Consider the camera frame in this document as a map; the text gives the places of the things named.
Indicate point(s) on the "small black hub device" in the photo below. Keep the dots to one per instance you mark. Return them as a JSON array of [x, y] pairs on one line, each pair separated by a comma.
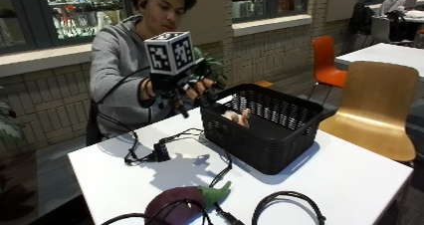
[[162, 152]]

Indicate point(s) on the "pink and white plush toy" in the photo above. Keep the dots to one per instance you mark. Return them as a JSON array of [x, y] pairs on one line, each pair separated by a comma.
[[239, 117]]

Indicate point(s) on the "grey chair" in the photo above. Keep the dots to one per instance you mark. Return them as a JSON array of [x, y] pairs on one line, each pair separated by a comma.
[[381, 29]]

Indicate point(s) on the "green leafy plant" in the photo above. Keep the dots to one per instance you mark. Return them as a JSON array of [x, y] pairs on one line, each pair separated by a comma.
[[212, 65]]

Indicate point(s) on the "black woven plastic basket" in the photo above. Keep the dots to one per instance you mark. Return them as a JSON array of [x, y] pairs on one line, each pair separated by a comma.
[[269, 142]]

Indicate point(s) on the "green potted plant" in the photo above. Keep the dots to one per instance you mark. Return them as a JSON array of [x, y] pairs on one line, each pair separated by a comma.
[[7, 122]]

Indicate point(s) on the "white marker cube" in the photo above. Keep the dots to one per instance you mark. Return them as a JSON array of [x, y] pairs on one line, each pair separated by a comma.
[[170, 54]]

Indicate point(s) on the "the person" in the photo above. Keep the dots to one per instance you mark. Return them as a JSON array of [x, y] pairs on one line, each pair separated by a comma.
[[118, 52]]

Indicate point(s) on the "orange plastic chair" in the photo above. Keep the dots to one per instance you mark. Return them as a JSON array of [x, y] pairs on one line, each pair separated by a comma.
[[328, 65]]

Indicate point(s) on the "white table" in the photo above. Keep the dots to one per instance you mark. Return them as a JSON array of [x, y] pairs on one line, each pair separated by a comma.
[[389, 54]]

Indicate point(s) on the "light wooden chair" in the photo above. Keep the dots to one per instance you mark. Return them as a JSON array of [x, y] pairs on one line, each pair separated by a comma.
[[376, 112]]

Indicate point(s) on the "purple eggplant plush toy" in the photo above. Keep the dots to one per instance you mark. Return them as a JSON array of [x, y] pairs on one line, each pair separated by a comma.
[[178, 201]]

